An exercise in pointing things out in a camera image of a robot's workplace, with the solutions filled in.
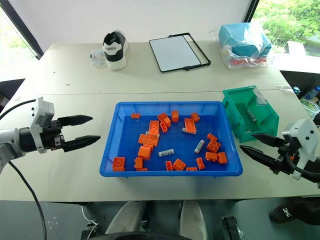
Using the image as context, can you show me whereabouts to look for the small clear plastic container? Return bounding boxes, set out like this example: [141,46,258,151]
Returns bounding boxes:
[89,48,106,68]

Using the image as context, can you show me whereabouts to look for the plastic water bottle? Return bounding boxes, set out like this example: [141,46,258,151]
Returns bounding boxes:
[299,85,320,101]

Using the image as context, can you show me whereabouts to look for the black window frame bar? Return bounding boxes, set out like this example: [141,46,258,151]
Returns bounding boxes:
[0,0,44,61]
[243,0,261,24]

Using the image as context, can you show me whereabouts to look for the black shoe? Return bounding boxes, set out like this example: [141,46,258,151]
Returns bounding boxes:
[269,198,320,225]

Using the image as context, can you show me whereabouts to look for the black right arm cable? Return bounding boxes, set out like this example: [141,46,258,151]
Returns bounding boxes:
[286,149,320,184]

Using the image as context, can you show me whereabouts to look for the orange studded toy brick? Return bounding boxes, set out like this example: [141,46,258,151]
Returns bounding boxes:
[137,133,160,147]

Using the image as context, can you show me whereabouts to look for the white cord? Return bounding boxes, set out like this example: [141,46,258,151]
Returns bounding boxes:
[275,84,294,95]

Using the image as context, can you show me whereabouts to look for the smooth orange toy brick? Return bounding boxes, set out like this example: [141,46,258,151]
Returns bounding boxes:
[137,144,154,160]

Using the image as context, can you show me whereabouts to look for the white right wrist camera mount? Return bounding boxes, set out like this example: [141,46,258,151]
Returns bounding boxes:
[281,118,320,181]

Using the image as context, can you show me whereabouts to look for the black framed whiteboard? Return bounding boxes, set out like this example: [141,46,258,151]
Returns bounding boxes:
[148,32,212,74]

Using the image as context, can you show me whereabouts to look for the red items in bag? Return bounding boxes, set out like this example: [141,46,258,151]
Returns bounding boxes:
[229,57,268,68]

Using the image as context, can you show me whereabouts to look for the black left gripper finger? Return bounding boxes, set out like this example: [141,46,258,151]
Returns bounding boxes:
[57,114,94,127]
[62,135,102,153]

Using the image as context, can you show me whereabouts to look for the black metal stand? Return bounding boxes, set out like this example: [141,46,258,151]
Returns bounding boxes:
[221,215,245,240]

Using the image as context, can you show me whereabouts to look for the thin white floor cable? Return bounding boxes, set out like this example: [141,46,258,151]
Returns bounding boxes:
[80,204,99,231]

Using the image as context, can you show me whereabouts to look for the black and white sneaker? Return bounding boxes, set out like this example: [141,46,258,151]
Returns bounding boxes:
[102,30,129,71]

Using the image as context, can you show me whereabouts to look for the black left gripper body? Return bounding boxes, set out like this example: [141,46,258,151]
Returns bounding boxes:
[40,118,66,152]

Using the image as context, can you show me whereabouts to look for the blue plastic tray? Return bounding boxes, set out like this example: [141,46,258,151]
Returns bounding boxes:
[99,100,244,179]

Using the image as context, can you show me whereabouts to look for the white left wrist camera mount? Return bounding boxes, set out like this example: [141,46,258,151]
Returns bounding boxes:
[28,97,56,154]

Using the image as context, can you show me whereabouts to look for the blue box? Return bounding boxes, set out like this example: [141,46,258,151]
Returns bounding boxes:
[218,22,272,57]

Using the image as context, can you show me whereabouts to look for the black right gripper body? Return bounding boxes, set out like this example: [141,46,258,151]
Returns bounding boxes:
[273,139,301,176]

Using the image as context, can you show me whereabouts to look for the green plastic bin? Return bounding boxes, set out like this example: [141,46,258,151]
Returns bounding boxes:
[222,85,280,144]

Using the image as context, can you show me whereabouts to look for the grey robot leg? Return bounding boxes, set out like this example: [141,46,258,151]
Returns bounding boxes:
[104,200,149,236]
[179,200,209,240]

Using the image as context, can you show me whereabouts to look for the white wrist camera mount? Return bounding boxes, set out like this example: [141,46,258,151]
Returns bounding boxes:
[28,97,56,154]
[281,118,320,181]

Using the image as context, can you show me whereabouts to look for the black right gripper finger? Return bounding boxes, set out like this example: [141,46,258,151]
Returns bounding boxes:
[239,144,281,174]
[250,132,286,149]

